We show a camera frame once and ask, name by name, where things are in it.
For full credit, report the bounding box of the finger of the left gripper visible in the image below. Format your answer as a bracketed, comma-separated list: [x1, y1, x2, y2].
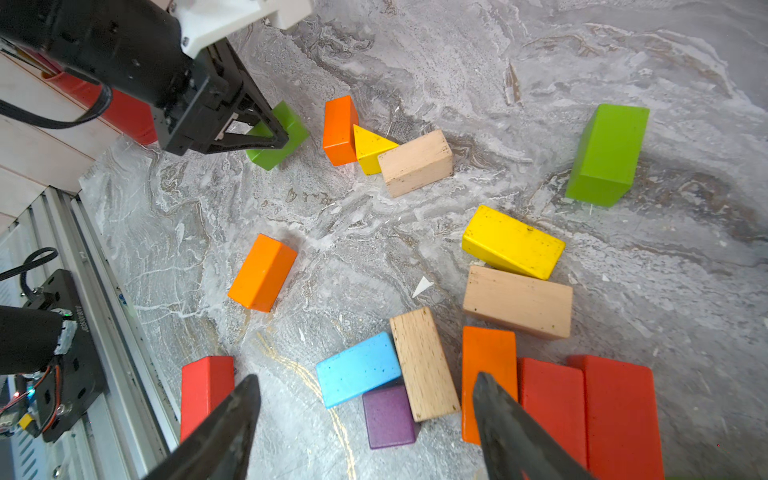
[221, 39, 288, 137]
[203, 131, 289, 154]

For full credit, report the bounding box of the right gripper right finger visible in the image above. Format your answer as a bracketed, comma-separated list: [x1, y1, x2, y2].
[472, 372, 592, 479]

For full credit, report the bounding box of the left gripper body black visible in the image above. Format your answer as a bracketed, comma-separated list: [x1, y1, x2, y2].
[152, 40, 237, 156]

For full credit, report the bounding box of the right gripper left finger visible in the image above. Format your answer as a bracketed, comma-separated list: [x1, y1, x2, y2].
[147, 374, 261, 479]

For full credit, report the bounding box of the orange block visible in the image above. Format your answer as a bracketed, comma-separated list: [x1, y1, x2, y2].
[228, 234, 297, 313]
[323, 95, 359, 166]
[461, 326, 518, 445]

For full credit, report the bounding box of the yellow triangle block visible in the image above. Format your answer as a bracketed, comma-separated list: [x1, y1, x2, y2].
[353, 125, 399, 176]

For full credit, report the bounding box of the natural wood block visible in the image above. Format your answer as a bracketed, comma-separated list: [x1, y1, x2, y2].
[389, 307, 461, 422]
[378, 130, 454, 198]
[463, 266, 573, 340]

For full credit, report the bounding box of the yellow rectangular block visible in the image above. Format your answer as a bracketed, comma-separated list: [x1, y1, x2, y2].
[462, 205, 566, 280]

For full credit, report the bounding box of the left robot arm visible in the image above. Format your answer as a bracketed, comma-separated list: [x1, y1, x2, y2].
[1, 1, 290, 155]

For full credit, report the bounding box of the green block left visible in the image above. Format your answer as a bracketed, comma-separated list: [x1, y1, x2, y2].
[245, 100, 311, 172]

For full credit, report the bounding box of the green block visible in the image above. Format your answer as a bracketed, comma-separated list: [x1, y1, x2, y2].
[245, 100, 311, 172]
[565, 104, 650, 207]

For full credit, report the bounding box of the red pen holder cup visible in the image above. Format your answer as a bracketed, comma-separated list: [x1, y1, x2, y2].
[23, 47, 158, 145]

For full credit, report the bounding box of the red block pair left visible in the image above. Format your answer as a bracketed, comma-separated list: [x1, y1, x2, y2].
[518, 357, 588, 467]

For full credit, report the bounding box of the red block pair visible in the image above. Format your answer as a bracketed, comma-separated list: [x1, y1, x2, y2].
[518, 357, 588, 467]
[567, 355, 664, 479]

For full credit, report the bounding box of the red block front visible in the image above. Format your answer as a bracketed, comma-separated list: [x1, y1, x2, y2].
[180, 356, 235, 442]

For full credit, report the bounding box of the red block pair right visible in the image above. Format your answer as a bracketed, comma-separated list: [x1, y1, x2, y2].
[567, 355, 664, 479]

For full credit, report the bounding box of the purple cube block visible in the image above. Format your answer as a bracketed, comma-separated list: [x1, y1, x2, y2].
[362, 385, 417, 450]

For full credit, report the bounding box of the light blue block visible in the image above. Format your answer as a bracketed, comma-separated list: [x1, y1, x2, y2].
[316, 332, 402, 409]

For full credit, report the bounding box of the green block far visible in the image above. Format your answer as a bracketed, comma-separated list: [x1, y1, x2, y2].
[565, 104, 650, 207]

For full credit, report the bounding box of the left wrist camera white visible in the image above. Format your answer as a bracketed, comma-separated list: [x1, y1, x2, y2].
[169, 0, 314, 58]

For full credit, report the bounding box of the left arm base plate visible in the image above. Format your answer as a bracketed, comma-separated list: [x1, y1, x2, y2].
[1, 269, 106, 443]

